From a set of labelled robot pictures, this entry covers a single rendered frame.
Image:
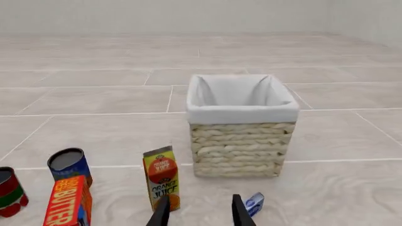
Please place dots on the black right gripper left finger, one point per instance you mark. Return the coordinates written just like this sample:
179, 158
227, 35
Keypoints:
160, 215

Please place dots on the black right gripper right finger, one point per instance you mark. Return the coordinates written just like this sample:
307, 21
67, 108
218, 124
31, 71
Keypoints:
240, 213

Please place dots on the blue cream cheese box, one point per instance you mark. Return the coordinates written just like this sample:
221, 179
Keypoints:
253, 203

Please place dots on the woven basket with white liner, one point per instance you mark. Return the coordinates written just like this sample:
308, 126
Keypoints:
240, 131

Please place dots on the orange juice carton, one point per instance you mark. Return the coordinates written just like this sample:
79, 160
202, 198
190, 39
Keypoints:
163, 176

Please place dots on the orange butter box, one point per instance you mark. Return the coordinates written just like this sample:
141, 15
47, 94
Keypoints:
67, 202

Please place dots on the blue tin can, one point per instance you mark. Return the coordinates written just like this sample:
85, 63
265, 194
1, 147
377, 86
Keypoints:
70, 164

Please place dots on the red tomato tin can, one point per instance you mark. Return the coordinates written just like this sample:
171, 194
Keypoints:
11, 193

